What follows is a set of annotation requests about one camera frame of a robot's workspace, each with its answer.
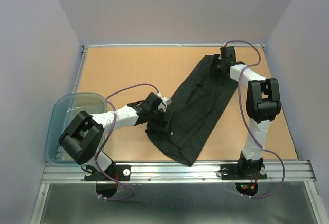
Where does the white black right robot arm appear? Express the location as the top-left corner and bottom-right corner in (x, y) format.
(211, 46), (281, 180)

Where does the clear teal plastic bin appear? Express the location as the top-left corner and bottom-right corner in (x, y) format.
(44, 93), (107, 167)

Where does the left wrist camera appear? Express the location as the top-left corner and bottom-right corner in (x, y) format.
(157, 92), (171, 112)

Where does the aluminium front mounting rail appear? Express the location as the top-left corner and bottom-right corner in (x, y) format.
(41, 160), (316, 184)

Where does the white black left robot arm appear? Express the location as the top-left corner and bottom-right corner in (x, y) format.
(58, 93), (171, 180)

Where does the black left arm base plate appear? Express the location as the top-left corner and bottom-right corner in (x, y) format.
(81, 164), (131, 181)

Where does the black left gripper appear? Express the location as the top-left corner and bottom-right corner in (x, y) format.
(145, 107), (172, 134)

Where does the black pinstriped long sleeve shirt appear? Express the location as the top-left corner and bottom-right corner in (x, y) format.
(146, 54), (237, 166)

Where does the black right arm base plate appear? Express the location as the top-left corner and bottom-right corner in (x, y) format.
(220, 164), (268, 180)

